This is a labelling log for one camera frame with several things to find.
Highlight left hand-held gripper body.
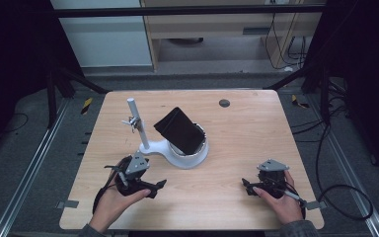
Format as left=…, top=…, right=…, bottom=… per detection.
left=104, top=150, right=153, bottom=198

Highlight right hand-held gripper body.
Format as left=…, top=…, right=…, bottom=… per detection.
left=256, top=158, right=291, bottom=199

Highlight white stand with pole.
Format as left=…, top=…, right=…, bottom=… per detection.
left=126, top=97, right=210, bottom=170

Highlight person's right hand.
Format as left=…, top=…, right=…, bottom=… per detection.
left=252, top=170, right=306, bottom=226

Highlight person's left hand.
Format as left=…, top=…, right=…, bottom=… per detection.
left=89, top=167, right=152, bottom=233

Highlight metal clip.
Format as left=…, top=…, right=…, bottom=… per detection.
left=121, top=116, right=143, bottom=133

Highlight grey tape strip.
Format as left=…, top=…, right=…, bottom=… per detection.
left=304, top=200, right=328, bottom=211
left=55, top=199, right=80, bottom=209

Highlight yellow black tape marker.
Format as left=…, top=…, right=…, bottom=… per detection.
left=80, top=97, right=94, bottom=116
left=290, top=94, right=311, bottom=110

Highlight black metal stand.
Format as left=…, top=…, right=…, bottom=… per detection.
left=43, top=63, right=111, bottom=130
left=263, top=63, right=334, bottom=126

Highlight white cabinet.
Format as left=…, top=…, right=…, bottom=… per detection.
left=49, top=0, right=154, bottom=69

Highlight wooden desk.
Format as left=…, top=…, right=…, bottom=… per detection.
left=140, top=0, right=327, bottom=72

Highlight dark curtain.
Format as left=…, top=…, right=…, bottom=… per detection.
left=0, top=0, right=83, bottom=162
left=304, top=0, right=379, bottom=184

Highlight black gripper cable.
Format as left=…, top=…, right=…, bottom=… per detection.
left=92, top=155, right=133, bottom=215
left=275, top=182, right=308, bottom=221

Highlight long black floor cable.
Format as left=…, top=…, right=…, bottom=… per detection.
left=290, top=108, right=375, bottom=222

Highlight metal floor rail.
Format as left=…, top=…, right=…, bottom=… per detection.
left=308, top=94, right=379, bottom=237
left=0, top=98, right=71, bottom=237

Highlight thin black floor cable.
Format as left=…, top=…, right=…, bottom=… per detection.
left=0, top=112, right=30, bottom=135

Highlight hanging black cables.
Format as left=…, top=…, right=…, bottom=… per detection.
left=264, top=12, right=311, bottom=71

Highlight black horizontal frame bar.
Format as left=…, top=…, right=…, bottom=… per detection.
left=50, top=4, right=327, bottom=20

